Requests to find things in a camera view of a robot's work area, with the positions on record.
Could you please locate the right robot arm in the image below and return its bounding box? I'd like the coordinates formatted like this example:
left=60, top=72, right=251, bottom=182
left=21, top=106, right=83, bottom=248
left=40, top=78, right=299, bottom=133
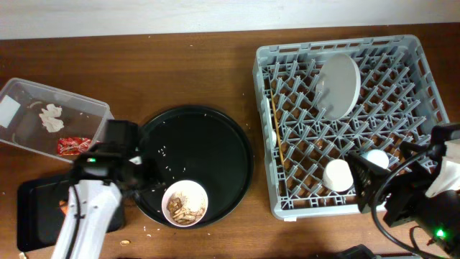
left=345, top=123, right=459, bottom=258

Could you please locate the grey plastic dishwasher rack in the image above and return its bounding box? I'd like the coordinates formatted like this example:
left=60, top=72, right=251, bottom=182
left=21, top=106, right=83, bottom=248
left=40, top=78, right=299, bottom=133
left=253, top=35, right=449, bottom=221

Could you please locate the round black serving tray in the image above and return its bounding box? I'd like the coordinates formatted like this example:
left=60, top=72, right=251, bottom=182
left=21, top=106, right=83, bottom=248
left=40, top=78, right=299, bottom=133
left=134, top=106, right=254, bottom=228

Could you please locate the red snack wrapper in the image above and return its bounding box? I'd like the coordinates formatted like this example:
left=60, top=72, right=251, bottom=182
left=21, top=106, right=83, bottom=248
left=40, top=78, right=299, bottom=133
left=57, top=137, right=92, bottom=156

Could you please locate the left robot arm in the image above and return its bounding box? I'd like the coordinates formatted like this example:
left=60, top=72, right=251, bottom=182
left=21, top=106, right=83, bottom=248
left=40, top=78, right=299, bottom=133
left=52, top=119, right=164, bottom=259

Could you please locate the light blue plastic cup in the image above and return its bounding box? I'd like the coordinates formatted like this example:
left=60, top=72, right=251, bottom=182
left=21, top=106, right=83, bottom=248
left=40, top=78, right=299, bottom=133
left=361, top=150, right=390, bottom=169

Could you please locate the clear plastic bin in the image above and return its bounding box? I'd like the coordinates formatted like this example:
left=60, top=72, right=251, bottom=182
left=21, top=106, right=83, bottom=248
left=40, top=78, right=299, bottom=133
left=1, top=78, right=114, bottom=163

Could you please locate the orange carrot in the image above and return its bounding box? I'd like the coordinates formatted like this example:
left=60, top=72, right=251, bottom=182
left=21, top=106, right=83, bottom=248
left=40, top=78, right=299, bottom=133
left=59, top=201, right=68, bottom=215

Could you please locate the grey round plate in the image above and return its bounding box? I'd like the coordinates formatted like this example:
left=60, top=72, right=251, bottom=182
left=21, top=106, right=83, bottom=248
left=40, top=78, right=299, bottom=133
left=316, top=54, right=361, bottom=120

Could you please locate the white plastic fork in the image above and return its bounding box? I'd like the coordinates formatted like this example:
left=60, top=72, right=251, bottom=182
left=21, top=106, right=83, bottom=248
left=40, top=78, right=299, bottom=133
left=271, top=129, right=277, bottom=148

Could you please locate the black rectangular tray bin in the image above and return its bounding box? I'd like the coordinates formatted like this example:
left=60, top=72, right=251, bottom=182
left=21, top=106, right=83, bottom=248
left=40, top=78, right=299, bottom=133
left=17, top=176, right=125, bottom=258

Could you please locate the cream plastic cup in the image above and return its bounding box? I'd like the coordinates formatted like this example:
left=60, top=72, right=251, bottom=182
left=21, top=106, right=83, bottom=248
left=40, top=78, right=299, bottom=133
left=323, top=159, right=354, bottom=192

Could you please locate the white bowl with food scraps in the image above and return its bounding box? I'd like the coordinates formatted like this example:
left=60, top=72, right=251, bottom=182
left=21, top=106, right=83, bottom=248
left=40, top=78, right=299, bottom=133
left=161, top=180, right=208, bottom=228

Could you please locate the white tissue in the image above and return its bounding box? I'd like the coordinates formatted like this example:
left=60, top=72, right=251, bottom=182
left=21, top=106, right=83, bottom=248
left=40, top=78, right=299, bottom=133
left=39, top=104, right=64, bottom=133

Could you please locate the wooden chopstick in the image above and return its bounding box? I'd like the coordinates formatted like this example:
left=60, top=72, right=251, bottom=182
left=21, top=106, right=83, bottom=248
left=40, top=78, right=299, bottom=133
left=270, top=89, right=285, bottom=168

